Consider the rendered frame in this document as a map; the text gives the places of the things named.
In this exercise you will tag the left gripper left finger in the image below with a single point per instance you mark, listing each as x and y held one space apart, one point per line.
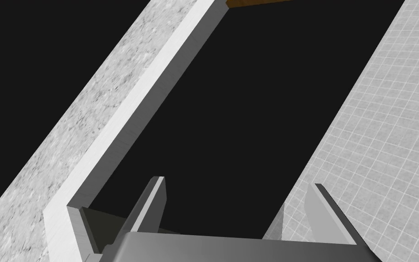
147 211

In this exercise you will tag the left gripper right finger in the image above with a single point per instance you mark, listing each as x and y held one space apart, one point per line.
326 222

